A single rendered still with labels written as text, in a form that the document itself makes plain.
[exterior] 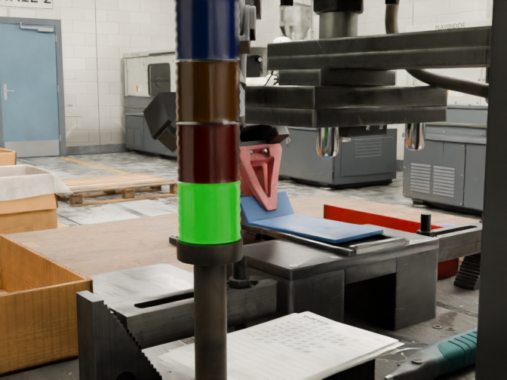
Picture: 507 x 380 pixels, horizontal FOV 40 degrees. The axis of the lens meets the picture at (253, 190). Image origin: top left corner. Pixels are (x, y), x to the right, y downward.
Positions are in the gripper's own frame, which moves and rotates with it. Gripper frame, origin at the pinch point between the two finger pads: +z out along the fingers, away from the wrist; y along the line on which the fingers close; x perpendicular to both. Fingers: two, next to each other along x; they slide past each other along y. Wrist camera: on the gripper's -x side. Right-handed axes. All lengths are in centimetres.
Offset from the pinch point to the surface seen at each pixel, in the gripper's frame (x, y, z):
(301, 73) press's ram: -6.7, 18.8, -6.0
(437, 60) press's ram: -6.1, 31.6, 0.8
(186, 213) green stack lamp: -29.2, 27.0, 8.0
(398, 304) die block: 1.6, 11.3, 16.0
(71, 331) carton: -26.7, 0.1, 8.4
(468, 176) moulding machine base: 471, -285, -82
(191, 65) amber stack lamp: -28.8, 31.7, 1.0
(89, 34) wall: 491, -836, -604
